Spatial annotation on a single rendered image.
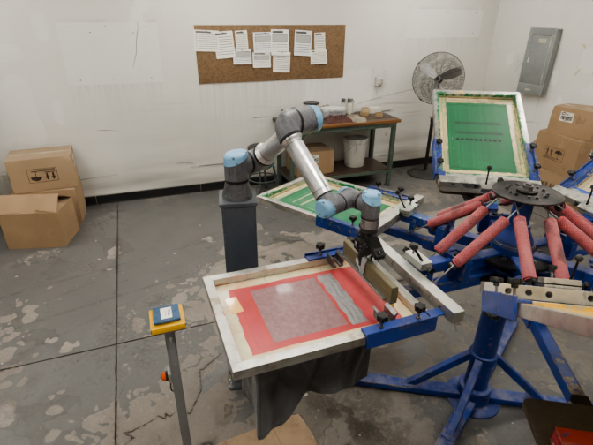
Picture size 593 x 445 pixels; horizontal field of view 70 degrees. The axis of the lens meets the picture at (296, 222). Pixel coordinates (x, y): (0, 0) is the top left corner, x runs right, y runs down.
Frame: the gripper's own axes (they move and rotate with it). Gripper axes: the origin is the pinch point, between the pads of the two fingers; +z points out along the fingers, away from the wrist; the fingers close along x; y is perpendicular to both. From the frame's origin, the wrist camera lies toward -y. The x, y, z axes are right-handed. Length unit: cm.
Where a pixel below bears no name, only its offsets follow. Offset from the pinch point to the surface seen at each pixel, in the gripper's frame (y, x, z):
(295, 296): 6.9, 30.0, 9.7
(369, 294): -2.7, -0.2, 9.8
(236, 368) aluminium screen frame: -28, 63, 6
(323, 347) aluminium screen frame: -28.6, 32.9, 6.4
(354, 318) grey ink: -15.0, 13.5, 9.4
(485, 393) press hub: -7, -80, 94
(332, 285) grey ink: 7.6, 12.5, 9.0
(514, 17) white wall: 350, -408, -99
